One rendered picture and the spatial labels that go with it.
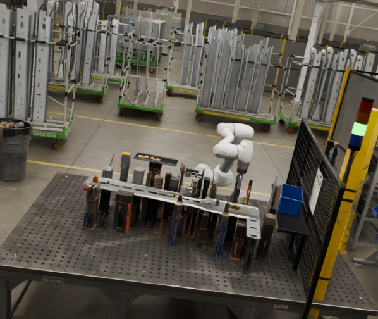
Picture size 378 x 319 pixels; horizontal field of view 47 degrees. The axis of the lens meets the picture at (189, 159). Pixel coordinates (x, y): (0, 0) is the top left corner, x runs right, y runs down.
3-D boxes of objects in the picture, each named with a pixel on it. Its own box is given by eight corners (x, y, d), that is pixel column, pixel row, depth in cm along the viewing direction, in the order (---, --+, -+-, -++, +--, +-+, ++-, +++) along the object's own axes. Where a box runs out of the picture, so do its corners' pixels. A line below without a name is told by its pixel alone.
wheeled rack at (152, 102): (162, 122, 943) (173, 39, 886) (115, 116, 935) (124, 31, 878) (164, 104, 1123) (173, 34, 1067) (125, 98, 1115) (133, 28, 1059)
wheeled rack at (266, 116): (193, 120, 1004) (205, 43, 948) (193, 111, 1099) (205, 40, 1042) (274, 133, 1007) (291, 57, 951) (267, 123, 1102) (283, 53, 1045)
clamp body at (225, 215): (210, 257, 318) (219, 215, 307) (212, 249, 329) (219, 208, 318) (222, 259, 317) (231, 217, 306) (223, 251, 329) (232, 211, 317)
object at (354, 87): (348, 254, 503) (402, 84, 439) (336, 253, 502) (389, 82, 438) (315, 205, 630) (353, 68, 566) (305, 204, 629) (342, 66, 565)
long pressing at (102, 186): (80, 186, 330) (80, 184, 330) (90, 176, 352) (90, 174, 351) (259, 221, 320) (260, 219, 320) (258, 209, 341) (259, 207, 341)
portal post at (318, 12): (296, 106, 1406) (322, 0, 1301) (289, 100, 1493) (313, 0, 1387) (306, 107, 1409) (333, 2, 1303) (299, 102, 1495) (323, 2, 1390)
